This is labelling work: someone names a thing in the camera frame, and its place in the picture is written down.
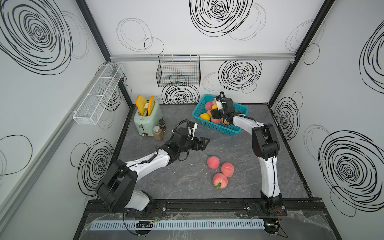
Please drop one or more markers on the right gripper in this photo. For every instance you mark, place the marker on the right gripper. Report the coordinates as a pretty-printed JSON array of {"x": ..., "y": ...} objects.
[{"x": 215, "y": 114}]

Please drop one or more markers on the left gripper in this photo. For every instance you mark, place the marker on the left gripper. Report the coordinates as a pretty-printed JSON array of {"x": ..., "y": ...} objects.
[{"x": 197, "y": 147}]

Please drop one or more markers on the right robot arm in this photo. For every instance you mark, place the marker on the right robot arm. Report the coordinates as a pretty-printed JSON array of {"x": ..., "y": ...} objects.
[{"x": 265, "y": 146}]

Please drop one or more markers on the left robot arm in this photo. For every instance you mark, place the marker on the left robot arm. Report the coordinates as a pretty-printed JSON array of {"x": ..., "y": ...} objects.
[{"x": 117, "y": 187}]

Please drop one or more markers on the teal plastic basket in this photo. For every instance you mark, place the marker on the teal plastic basket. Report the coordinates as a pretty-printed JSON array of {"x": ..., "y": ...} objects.
[{"x": 223, "y": 128}]

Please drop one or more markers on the silver cap spice jar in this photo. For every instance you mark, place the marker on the silver cap spice jar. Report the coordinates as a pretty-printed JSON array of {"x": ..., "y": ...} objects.
[{"x": 158, "y": 133}]

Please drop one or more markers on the black cap spice bottle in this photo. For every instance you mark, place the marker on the black cap spice bottle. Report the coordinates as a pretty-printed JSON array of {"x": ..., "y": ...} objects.
[{"x": 162, "y": 125}]

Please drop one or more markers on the mint green toaster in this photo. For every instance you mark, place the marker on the mint green toaster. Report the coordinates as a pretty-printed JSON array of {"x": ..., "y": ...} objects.
[{"x": 145, "y": 124}]

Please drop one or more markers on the right yellow toast slice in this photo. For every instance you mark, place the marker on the right yellow toast slice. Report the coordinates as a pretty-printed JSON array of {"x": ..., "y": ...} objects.
[{"x": 151, "y": 104}]

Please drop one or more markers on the yellow toast slice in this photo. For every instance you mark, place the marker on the yellow toast slice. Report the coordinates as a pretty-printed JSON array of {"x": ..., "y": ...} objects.
[
  {"x": 142, "y": 104},
  {"x": 151, "y": 104}
]

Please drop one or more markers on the left yellow toast slice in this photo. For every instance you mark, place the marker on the left yellow toast slice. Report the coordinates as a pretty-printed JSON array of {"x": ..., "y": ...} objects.
[{"x": 142, "y": 104}]

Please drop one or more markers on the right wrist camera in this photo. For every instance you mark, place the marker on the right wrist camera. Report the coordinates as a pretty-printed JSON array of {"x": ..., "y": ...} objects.
[{"x": 219, "y": 103}]

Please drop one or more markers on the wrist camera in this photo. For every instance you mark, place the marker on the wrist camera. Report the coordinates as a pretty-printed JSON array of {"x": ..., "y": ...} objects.
[
  {"x": 193, "y": 127},
  {"x": 219, "y": 103}
]

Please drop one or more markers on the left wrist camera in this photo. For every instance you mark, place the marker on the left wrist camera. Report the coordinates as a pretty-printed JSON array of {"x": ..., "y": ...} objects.
[{"x": 193, "y": 127}]

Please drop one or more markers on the black wire wall basket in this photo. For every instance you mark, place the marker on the black wire wall basket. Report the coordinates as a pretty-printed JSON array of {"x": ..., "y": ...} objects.
[{"x": 185, "y": 69}]

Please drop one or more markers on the white wire wall shelf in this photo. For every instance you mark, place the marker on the white wire wall shelf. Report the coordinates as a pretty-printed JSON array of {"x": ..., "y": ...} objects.
[{"x": 95, "y": 103}]

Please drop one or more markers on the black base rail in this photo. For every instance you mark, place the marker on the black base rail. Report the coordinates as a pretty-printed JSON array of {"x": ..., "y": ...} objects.
[{"x": 249, "y": 207}]

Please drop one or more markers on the white slotted cable duct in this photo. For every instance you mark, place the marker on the white slotted cable duct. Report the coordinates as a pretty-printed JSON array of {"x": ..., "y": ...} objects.
[{"x": 134, "y": 225}]

